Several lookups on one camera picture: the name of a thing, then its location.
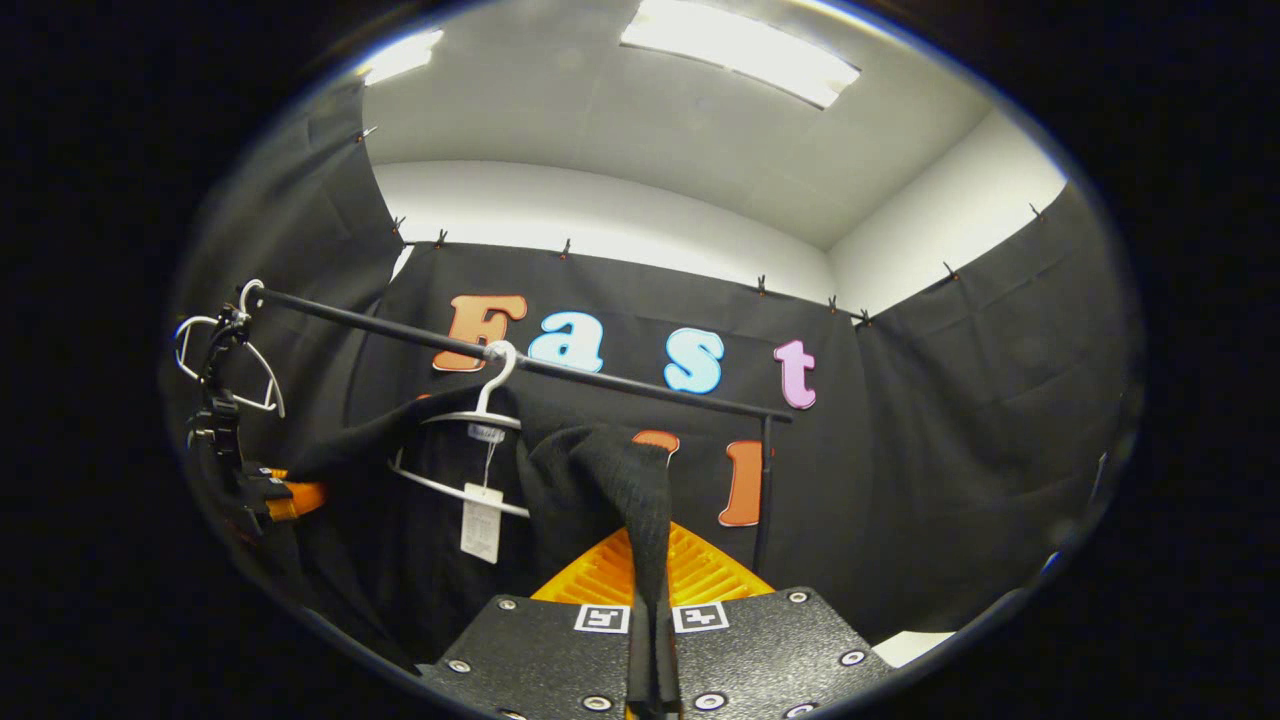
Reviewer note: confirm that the large ceiling light panel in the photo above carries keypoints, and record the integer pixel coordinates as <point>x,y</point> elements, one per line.
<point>740,50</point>

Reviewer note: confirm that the black jacket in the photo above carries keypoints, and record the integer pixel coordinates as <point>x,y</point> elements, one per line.
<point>600,480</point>

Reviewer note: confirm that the black clothes rack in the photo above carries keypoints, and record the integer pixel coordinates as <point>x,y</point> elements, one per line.
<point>600,377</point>

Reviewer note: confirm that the row of backdrop clips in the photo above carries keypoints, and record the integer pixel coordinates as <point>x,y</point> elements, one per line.
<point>760,285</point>

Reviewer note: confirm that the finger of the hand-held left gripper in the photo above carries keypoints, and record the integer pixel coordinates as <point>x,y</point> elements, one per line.
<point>268,476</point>
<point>300,498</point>

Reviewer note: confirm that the white paper garment tag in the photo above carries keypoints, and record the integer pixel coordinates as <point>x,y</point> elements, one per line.
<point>481,525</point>

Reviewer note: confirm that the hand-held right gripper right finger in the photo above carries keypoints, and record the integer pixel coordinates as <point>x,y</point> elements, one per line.
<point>770,650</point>

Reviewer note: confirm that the white plastic hanger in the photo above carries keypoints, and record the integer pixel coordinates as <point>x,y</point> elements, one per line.
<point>497,375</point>
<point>262,368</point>

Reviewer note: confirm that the black backdrop cloth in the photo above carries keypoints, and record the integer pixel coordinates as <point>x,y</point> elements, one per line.
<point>1000,420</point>

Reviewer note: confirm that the small ceiling light panel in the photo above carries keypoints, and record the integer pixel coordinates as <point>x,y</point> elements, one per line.
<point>402,55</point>

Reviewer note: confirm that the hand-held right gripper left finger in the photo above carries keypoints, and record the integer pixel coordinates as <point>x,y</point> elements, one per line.
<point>540,650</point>

